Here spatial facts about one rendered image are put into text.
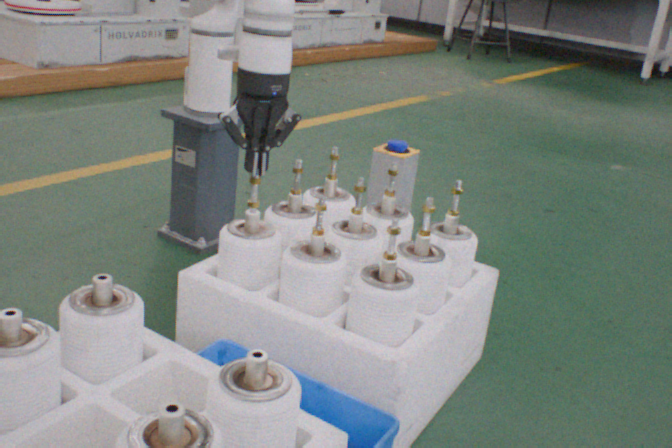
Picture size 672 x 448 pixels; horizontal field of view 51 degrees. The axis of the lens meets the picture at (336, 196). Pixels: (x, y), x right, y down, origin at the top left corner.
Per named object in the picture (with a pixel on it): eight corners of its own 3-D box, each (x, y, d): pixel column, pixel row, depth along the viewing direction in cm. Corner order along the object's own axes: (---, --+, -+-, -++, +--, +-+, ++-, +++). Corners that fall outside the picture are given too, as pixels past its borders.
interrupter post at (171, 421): (151, 440, 63) (152, 409, 62) (171, 427, 65) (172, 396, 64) (170, 452, 62) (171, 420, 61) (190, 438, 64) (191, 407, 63)
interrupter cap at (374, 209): (385, 203, 129) (385, 199, 129) (417, 216, 124) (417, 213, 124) (356, 210, 124) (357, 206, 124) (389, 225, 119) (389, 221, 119)
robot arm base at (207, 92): (177, 109, 155) (181, 30, 149) (208, 105, 162) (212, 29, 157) (208, 119, 150) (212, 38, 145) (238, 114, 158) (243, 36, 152)
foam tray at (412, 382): (173, 371, 115) (177, 271, 109) (303, 289, 148) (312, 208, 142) (386, 477, 98) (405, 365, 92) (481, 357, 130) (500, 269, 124)
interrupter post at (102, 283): (87, 302, 84) (87, 277, 83) (103, 295, 86) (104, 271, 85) (100, 309, 83) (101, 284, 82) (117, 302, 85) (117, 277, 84)
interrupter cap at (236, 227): (264, 220, 115) (264, 216, 115) (283, 239, 109) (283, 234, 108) (219, 224, 111) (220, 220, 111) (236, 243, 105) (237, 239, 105)
